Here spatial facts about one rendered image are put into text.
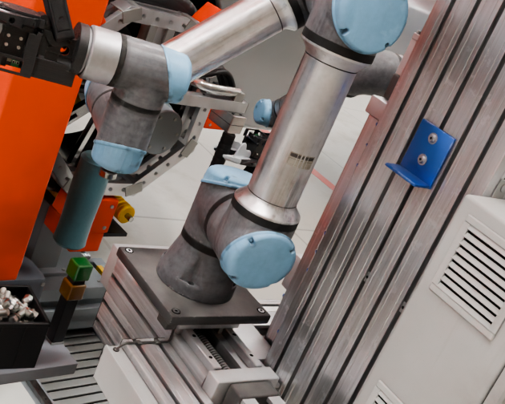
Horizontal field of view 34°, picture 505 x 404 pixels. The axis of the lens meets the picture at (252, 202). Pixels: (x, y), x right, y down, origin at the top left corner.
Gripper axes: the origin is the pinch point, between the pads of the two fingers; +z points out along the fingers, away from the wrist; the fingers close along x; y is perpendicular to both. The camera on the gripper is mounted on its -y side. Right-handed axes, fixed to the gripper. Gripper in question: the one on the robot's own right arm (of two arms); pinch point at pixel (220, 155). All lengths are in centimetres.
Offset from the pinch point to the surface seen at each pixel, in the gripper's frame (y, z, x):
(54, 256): -55, 14, -35
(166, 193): -83, -107, -129
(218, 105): 13.3, 6.3, -1.5
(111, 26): 22.8, 32.0, -20.5
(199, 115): 2.2, -6.6, -20.5
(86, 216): -24.5, 29.5, -7.6
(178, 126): 4.3, 12.6, -6.0
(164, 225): -83, -85, -99
